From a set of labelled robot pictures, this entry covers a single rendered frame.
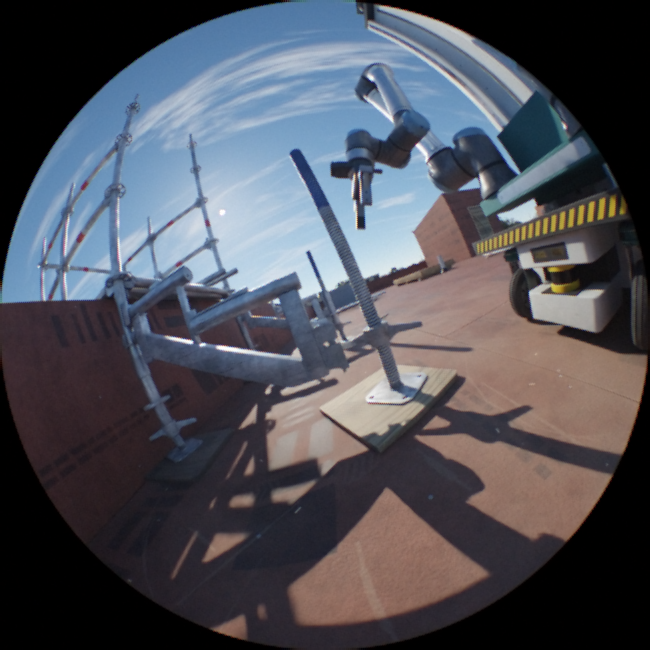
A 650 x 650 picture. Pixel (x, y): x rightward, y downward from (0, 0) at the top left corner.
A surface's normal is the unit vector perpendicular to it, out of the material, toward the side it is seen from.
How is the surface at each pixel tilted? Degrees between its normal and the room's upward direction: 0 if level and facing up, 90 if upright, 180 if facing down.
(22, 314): 90
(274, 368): 90
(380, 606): 0
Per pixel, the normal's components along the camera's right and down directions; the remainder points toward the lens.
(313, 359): -0.01, 0.09
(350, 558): -0.38, -0.92
